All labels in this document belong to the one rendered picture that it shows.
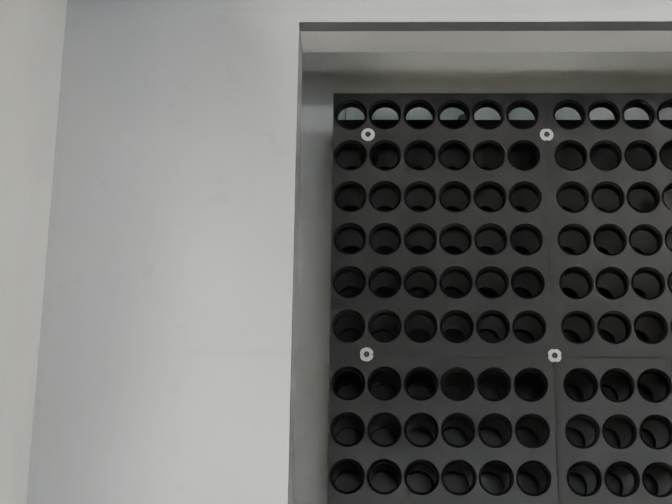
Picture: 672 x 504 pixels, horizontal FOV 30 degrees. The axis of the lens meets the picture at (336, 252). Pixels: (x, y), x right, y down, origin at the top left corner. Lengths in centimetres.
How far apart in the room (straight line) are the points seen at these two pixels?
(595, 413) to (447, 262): 8
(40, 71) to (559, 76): 26
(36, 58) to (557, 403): 23
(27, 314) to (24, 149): 6
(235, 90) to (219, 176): 4
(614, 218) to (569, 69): 11
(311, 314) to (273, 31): 14
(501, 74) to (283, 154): 17
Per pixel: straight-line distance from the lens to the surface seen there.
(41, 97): 47
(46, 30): 48
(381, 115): 58
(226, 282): 46
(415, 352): 49
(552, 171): 52
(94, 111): 49
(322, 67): 60
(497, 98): 53
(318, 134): 59
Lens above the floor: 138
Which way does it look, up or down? 74 degrees down
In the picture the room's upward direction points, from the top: 6 degrees counter-clockwise
